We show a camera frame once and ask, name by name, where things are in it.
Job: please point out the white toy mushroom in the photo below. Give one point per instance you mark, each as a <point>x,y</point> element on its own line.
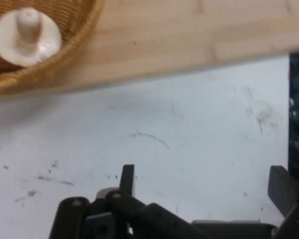
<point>27,39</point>

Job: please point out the bamboo cutting board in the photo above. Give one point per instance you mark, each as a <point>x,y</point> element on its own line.
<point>189,37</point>

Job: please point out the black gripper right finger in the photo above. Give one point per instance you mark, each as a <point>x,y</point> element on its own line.
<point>281,194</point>

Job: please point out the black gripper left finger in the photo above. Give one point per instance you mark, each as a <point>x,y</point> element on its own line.
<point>139,219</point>

